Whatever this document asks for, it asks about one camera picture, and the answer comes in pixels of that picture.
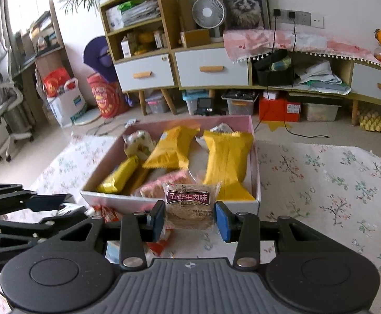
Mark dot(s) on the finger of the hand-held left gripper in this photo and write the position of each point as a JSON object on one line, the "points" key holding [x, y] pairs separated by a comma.
{"points": [[46, 202], [30, 229]]}

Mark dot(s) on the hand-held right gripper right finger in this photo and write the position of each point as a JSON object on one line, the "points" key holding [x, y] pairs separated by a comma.
{"points": [[223, 222]]}

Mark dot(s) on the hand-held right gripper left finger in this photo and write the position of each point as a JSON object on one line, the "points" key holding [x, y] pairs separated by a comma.
{"points": [[159, 220]]}

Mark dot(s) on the round cake packet maroon label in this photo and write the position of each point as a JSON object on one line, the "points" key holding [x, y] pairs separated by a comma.
{"points": [[188, 214]]}

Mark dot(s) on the pink cardboard box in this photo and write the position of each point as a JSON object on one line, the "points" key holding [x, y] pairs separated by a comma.
{"points": [[118, 201]]}

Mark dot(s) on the orange red snack packet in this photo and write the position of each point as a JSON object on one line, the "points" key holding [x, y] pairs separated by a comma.
{"points": [[159, 247]]}

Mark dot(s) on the pink snack packet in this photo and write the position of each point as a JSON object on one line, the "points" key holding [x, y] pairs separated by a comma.
{"points": [[174, 180]]}

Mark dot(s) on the blue and white snack packet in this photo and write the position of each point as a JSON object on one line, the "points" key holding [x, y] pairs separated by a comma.
{"points": [[113, 252]]}

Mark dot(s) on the large yellow snack packet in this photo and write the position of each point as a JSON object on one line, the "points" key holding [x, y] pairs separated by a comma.
{"points": [[228, 163]]}

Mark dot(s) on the small yellow snack packet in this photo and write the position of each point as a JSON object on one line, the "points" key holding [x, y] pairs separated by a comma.
{"points": [[118, 176]]}

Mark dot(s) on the medium yellow snack packet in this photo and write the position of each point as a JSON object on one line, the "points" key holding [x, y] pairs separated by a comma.
{"points": [[170, 147]]}

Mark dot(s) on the white office chair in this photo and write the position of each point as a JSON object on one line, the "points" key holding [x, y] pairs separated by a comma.
{"points": [[10, 117]]}

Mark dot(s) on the floral mat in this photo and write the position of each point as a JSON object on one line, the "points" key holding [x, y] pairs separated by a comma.
{"points": [[308, 186]]}

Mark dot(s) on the round white scale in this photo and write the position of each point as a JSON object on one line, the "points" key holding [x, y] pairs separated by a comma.
{"points": [[86, 117]]}

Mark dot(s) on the white paper bag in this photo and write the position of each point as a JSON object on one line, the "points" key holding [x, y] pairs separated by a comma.
{"points": [[66, 108]]}

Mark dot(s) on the small white device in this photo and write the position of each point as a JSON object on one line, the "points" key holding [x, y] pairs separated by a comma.
{"points": [[130, 122]]}

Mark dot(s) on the small clear storage box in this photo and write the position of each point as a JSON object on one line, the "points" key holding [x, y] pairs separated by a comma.
{"points": [[156, 105]]}

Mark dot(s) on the clear storage box orange latch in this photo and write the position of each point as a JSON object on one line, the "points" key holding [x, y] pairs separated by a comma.
{"points": [[239, 104]]}

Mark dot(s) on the red gift bag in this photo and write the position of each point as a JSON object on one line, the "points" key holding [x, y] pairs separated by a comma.
{"points": [[55, 83]]}

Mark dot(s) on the red patterned bag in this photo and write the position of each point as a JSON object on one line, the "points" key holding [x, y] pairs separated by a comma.
{"points": [[107, 96]]}

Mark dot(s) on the blue lid storage box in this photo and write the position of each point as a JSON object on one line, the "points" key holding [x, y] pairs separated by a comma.
{"points": [[192, 103]]}

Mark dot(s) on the red cardboard box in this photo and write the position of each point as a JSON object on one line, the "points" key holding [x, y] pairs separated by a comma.
{"points": [[275, 111]]}

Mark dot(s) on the wooden desk with shelves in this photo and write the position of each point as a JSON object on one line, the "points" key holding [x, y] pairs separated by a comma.
{"points": [[49, 62]]}

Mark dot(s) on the large clear storage box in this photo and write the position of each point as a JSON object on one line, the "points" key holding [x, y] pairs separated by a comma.
{"points": [[321, 112]]}

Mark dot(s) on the black storage box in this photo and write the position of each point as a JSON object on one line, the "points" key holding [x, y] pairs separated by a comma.
{"points": [[273, 77]]}

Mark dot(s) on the purple hat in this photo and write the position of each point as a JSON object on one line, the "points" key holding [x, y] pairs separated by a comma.
{"points": [[99, 55]]}

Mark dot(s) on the small white carton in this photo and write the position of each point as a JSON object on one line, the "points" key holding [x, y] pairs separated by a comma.
{"points": [[126, 48]]}

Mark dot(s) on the pile of papers and bags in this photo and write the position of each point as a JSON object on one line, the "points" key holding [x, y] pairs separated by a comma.
{"points": [[321, 75]]}

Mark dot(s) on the yellow egg carton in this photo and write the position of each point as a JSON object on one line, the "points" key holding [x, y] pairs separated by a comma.
{"points": [[375, 123]]}

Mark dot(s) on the small printed carton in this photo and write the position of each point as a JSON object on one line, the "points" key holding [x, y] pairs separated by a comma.
{"points": [[158, 39]]}

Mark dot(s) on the yellow round object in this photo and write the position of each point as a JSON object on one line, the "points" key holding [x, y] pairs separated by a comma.
{"points": [[144, 38]]}

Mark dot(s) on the pink tasselled cloth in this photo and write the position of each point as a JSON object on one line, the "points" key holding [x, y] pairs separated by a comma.
{"points": [[252, 41]]}

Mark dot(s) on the brown cardboard box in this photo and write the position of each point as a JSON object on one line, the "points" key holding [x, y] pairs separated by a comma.
{"points": [[195, 38]]}

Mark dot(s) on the low wooden cabinet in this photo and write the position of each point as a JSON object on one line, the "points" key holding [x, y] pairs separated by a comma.
{"points": [[344, 72]]}

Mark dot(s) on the white box on shelf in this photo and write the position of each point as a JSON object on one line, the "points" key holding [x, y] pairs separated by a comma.
{"points": [[113, 18]]}

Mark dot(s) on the wooden shelf cabinet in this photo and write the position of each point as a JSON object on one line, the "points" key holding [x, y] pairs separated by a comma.
{"points": [[172, 13]]}

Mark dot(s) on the stack of papers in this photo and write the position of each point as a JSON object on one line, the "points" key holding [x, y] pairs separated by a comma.
{"points": [[141, 11]]}

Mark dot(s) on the small white fan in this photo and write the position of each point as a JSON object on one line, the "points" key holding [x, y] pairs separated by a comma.
{"points": [[208, 12]]}

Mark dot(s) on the black charger plug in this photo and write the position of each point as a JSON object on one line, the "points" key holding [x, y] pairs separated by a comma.
{"points": [[291, 14], [277, 12]]}

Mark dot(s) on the framed cat picture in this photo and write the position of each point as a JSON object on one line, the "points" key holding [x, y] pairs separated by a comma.
{"points": [[242, 5]]}

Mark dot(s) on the black handheld camera gimbal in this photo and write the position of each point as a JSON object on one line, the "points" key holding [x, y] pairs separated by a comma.
{"points": [[205, 105]]}

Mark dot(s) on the wall power outlet strip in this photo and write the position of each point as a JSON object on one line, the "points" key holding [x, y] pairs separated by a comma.
{"points": [[303, 18]]}

